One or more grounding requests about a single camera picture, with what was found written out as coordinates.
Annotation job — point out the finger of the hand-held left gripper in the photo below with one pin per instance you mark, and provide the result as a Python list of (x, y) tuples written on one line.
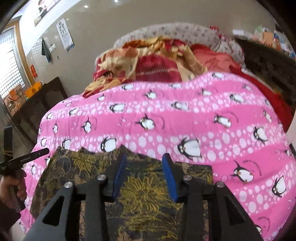
[(30, 156)]

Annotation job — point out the orange plastic basket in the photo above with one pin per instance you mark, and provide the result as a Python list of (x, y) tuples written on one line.
[(32, 90)]

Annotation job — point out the framed wall picture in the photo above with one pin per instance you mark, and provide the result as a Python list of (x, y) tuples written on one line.
[(44, 11)]

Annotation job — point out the white furniture piece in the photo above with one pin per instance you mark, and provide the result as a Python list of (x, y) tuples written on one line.
[(292, 139)]

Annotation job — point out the dark carved wooden headboard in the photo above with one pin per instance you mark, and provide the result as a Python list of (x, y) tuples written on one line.
[(266, 62)]

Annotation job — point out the pink penguin print blanket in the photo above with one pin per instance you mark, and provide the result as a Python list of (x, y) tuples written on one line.
[(161, 109)]

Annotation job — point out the person's left forearm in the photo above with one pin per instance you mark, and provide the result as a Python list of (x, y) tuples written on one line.
[(8, 216)]

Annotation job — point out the wall calendar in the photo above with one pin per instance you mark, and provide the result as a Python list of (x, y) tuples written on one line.
[(65, 34)]

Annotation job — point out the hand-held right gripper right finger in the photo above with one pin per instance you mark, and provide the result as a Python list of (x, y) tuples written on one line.
[(170, 178)]

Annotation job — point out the coral pink blanket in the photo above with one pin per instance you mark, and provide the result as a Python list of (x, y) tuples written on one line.
[(215, 61)]

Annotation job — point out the red wall sign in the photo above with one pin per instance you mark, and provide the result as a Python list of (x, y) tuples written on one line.
[(34, 71)]

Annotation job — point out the dark wooden cabinet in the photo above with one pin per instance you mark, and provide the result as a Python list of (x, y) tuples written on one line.
[(30, 109)]

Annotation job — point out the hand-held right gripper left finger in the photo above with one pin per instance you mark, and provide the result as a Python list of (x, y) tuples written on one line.
[(118, 178)]

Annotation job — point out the person's left hand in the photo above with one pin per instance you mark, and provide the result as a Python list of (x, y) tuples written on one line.
[(5, 190)]

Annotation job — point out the dark hanging cloth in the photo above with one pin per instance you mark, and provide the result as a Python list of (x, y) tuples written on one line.
[(46, 49)]

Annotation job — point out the grey floral pillow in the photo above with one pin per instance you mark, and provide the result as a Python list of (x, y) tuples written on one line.
[(180, 31)]

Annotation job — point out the red orange floral quilt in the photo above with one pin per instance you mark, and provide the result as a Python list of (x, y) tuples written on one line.
[(120, 58)]

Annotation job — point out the white wall switch plate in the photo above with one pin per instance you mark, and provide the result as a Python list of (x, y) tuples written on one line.
[(52, 47)]

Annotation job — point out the assorted bottles and packets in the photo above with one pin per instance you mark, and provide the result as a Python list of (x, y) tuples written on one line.
[(272, 39)]

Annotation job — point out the lattice window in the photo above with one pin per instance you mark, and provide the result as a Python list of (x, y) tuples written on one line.
[(10, 64)]

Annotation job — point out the red cloth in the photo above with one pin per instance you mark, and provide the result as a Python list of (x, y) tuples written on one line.
[(272, 99)]

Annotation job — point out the brown floral batik garment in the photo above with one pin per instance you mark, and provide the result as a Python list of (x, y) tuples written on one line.
[(143, 197)]

